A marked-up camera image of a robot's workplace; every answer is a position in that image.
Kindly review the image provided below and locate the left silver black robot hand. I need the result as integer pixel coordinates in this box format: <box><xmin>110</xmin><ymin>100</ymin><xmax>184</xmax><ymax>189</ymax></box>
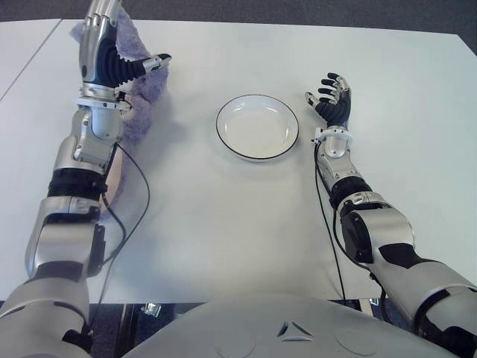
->
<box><xmin>77</xmin><ymin>0</ymin><xmax>173</xmax><ymax>98</ymax></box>

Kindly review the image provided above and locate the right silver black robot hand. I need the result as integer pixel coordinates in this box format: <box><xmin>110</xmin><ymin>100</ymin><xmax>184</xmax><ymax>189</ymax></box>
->
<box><xmin>304</xmin><ymin>72</ymin><xmax>353</xmax><ymax>130</ymax></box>

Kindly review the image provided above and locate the purple plush bunny doll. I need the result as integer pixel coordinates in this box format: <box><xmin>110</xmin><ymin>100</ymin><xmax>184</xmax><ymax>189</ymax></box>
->
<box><xmin>69</xmin><ymin>7</ymin><xmax>169</xmax><ymax>222</ymax></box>

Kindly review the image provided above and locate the white plate with black rim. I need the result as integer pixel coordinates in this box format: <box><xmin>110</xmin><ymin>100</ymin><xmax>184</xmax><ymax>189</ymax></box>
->
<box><xmin>215</xmin><ymin>93</ymin><xmax>300</xmax><ymax>163</ymax></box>

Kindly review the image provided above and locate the grey robot torso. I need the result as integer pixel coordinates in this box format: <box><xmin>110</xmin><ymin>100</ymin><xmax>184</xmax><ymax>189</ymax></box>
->
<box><xmin>121</xmin><ymin>292</ymin><xmax>455</xmax><ymax>358</ymax></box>

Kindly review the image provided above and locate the right wrist white mount ring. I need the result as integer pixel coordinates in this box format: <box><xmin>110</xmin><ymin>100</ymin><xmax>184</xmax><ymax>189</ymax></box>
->
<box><xmin>311</xmin><ymin>126</ymin><xmax>356</xmax><ymax>145</ymax></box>

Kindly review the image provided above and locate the wrist white mount ring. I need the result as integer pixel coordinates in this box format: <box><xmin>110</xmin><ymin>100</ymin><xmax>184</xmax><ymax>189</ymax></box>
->
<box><xmin>311</xmin><ymin>126</ymin><xmax>356</xmax><ymax>145</ymax></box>
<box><xmin>72</xmin><ymin>95</ymin><xmax>128</xmax><ymax>112</ymax></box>

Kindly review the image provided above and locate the left wrist white mount ring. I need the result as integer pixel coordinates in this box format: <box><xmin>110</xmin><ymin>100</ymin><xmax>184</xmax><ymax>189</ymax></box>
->
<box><xmin>72</xmin><ymin>95</ymin><xmax>128</xmax><ymax>112</ymax></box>

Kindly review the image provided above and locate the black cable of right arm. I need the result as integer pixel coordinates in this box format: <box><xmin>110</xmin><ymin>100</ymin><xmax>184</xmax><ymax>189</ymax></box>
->
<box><xmin>310</xmin><ymin>136</ymin><xmax>350</xmax><ymax>301</ymax></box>

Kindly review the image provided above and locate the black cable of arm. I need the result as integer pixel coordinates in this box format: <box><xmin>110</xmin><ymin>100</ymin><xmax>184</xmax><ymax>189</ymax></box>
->
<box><xmin>88</xmin><ymin>142</ymin><xmax>151</xmax><ymax>326</ymax></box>
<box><xmin>310</xmin><ymin>136</ymin><xmax>350</xmax><ymax>301</ymax></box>

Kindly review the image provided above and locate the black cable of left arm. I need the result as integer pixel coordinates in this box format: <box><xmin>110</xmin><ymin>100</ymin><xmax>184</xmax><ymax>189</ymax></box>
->
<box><xmin>88</xmin><ymin>142</ymin><xmax>151</xmax><ymax>326</ymax></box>

